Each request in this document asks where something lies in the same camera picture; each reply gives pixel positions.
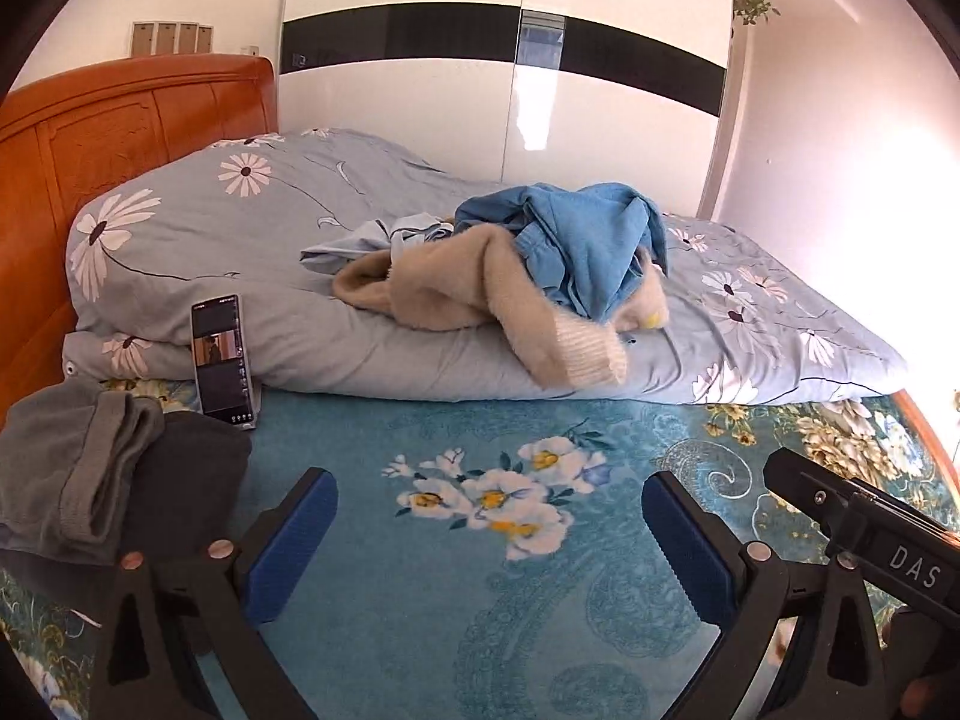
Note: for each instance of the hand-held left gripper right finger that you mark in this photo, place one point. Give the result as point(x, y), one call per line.
point(686, 547)

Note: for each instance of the teal floral blanket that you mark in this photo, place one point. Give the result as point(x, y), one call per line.
point(450, 615)

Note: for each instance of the wall switch panel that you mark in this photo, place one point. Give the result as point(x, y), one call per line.
point(172, 39)

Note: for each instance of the wooden bed headboard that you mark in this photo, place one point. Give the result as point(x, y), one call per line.
point(112, 127)

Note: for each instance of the grey folded cloth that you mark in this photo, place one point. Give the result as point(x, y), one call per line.
point(67, 465)

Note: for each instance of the black folded cloth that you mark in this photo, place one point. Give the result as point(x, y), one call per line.
point(199, 465)

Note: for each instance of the smartphone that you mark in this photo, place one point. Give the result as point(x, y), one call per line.
point(223, 360)

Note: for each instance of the blue fleece garment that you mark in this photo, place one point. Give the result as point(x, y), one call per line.
point(487, 214)

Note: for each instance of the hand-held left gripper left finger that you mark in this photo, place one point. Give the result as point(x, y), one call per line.
point(292, 547)

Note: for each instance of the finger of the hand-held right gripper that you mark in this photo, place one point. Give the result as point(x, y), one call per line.
point(806, 491)

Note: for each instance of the person's right hand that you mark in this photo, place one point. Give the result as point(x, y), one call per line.
point(926, 660)

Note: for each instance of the light blue shirt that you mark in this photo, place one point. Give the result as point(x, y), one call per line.
point(352, 247)

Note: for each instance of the beige fuzzy sweater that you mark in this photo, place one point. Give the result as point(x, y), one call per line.
point(450, 285)

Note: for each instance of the floral grey-blue duvet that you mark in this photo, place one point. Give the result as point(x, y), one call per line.
point(225, 255)

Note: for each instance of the white wardrobe with black stripe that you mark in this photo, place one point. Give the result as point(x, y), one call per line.
point(420, 112)

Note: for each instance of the wooden bed side rail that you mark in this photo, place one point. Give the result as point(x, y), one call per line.
point(926, 431)

